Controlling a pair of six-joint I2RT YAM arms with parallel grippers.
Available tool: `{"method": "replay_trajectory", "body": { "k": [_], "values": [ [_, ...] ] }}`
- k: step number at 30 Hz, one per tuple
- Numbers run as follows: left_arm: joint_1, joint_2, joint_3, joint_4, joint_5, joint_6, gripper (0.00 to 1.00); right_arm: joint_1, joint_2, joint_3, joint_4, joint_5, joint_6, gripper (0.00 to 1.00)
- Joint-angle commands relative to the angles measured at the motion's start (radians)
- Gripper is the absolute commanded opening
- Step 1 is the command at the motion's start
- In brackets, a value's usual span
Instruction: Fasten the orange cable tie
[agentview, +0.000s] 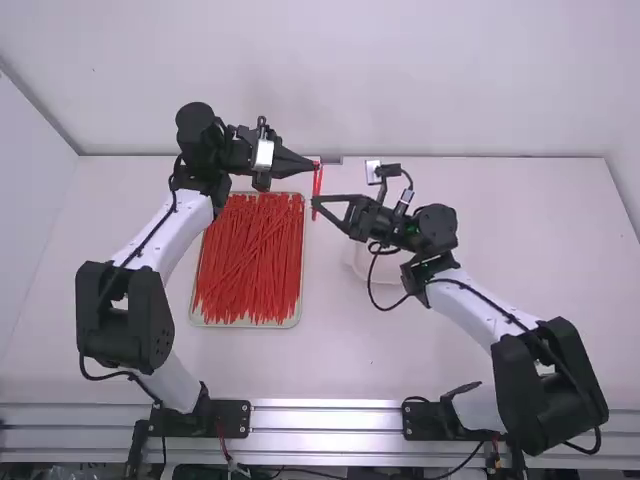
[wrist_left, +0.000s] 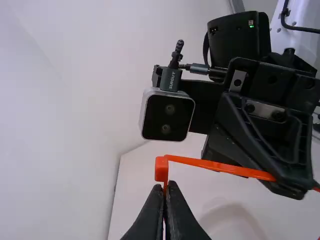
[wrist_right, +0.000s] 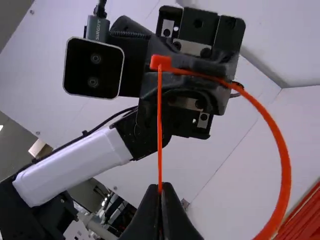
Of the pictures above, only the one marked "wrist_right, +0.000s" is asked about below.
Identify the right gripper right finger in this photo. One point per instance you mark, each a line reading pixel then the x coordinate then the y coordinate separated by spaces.
pixel 175 220

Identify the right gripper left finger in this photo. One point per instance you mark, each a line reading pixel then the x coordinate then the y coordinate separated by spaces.
pixel 146 220

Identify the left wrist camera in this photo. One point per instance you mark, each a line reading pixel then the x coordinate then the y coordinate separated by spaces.
pixel 92 67

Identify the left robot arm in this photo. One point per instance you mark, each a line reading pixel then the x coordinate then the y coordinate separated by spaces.
pixel 72 162

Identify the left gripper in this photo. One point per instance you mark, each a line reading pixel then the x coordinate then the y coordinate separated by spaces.
pixel 200 27

